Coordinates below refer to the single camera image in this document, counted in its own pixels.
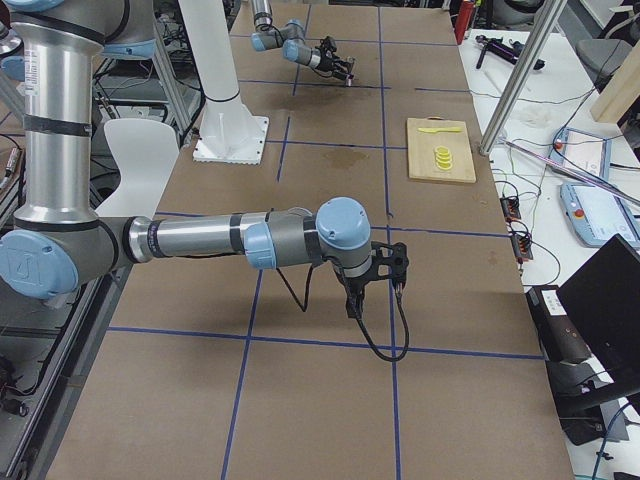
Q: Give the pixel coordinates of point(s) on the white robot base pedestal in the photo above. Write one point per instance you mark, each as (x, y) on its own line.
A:
(228, 131)

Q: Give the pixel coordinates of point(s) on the black power box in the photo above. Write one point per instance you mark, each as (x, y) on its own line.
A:
(558, 335)

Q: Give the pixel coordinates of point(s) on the white plastic chair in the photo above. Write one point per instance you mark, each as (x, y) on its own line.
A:
(145, 152)

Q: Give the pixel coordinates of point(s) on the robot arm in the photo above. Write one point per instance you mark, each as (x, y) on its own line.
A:
(291, 40)
(60, 242)

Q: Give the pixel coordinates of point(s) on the bamboo cutting board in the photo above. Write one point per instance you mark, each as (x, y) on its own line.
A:
(421, 155)

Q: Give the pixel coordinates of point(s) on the aluminium frame post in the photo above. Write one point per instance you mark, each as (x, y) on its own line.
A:
(534, 44)

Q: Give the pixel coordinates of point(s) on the teach pendant lower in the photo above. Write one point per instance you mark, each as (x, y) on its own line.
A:
(596, 215)

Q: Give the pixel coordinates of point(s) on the yellow plastic knife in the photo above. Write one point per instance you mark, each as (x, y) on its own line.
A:
(435, 130)

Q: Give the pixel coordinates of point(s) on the teach pendant upper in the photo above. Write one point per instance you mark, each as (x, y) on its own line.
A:
(578, 150)

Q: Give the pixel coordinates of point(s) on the teach pendant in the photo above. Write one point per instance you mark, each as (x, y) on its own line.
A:
(596, 215)
(578, 150)

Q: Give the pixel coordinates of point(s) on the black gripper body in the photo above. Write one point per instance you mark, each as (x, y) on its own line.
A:
(356, 285)
(329, 62)

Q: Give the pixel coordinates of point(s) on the black laptop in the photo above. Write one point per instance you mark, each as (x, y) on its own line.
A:
(602, 300)

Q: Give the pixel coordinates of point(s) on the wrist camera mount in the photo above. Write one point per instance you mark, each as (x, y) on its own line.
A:
(389, 262)
(328, 47)

